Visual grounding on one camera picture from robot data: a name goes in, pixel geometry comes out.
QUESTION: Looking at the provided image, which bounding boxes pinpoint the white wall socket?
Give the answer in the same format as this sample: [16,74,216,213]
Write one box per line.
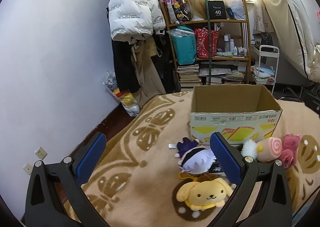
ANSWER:
[23,163,33,175]
[35,146,48,160]

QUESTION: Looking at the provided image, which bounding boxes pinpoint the black box with 40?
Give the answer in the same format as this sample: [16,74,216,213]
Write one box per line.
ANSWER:
[208,0,227,20]

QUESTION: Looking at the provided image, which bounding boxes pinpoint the cream upright mattress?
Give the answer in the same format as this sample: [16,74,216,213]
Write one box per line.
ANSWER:
[262,0,319,83]

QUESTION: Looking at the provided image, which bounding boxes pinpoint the stack of books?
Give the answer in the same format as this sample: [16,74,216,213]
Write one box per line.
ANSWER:
[177,64,201,88]

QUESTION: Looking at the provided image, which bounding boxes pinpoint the blonde wig on head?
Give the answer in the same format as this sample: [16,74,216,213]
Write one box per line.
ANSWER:
[184,0,207,21]

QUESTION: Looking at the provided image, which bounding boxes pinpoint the pink swirl roll plush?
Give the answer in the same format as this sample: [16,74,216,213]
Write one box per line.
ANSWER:
[257,137,283,162]

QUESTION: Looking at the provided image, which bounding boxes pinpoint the pink flower plush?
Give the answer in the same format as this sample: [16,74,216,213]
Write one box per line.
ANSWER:
[279,133,301,169]

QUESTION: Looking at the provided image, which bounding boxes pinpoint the teal paper bag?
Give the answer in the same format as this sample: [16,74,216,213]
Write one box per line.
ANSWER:
[169,26,197,65]

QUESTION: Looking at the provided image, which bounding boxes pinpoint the red gift bag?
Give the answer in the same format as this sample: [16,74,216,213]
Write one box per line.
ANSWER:
[194,28,220,59]

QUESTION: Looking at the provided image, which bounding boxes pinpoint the white rolling cart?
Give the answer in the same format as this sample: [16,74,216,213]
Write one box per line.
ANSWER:
[251,45,280,93]

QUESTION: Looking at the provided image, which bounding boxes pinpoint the white purple character plush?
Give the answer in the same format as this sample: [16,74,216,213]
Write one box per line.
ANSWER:
[175,137,217,175]

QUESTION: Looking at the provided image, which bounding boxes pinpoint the beige trench coat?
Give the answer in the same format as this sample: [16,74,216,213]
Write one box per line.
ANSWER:
[131,37,165,107]

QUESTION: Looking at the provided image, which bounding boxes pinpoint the white fluffy chick plush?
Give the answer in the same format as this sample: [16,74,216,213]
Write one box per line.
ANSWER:
[241,139,258,160]

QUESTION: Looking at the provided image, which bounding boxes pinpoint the open cardboard box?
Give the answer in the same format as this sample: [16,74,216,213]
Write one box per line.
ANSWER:
[190,84,283,145]

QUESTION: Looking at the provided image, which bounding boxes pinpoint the beige brown patterned blanket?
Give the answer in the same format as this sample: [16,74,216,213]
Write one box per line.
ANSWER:
[82,92,319,226]

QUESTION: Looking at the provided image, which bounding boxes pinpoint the plastic bag of toys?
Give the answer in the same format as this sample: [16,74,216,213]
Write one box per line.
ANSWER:
[103,71,140,117]

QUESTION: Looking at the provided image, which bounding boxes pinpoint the yellow dog plush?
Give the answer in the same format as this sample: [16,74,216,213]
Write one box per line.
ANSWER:
[176,178,233,211]

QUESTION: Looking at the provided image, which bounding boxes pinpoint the white puffer jacket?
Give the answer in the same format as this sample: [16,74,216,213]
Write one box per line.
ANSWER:
[108,0,165,44]

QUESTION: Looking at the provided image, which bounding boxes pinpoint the black tissue pack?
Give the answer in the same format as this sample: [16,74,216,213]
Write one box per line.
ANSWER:
[208,161,226,177]

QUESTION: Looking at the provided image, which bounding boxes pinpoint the wooden bookshelf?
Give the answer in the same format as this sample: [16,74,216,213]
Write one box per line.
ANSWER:
[160,0,251,85]

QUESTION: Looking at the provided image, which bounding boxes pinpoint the green pole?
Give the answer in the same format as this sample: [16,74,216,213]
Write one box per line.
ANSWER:
[205,0,212,85]

